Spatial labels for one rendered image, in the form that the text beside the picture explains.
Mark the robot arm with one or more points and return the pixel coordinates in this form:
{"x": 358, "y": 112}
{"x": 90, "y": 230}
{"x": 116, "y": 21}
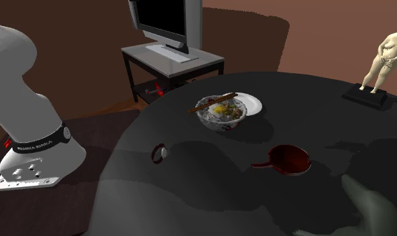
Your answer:
{"x": 22, "y": 98}

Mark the brown chopstick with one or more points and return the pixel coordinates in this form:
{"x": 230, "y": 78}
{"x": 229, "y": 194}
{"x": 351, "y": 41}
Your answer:
{"x": 214, "y": 103}
{"x": 209, "y": 102}

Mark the patterned bowl with food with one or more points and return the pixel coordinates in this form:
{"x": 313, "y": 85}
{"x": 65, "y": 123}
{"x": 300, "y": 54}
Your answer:
{"x": 222, "y": 119}

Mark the white plate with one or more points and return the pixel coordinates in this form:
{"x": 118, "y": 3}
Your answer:
{"x": 253, "y": 104}

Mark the television on dark stand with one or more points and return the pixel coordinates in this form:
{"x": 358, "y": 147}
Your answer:
{"x": 172, "y": 62}

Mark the dark red saucepan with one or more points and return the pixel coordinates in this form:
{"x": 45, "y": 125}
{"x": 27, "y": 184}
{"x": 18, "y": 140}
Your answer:
{"x": 288, "y": 160}

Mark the dark round table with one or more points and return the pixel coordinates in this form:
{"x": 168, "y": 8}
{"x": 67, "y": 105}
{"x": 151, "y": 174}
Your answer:
{"x": 316, "y": 108}

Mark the dark robot stand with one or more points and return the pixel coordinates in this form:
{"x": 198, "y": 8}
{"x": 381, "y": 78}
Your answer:
{"x": 38, "y": 209}

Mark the cream figure on black base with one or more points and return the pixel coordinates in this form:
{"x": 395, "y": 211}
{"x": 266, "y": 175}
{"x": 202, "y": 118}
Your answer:
{"x": 386, "y": 55}

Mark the grey dolphin-shaped figure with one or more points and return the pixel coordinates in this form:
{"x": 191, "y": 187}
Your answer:
{"x": 378, "y": 212}

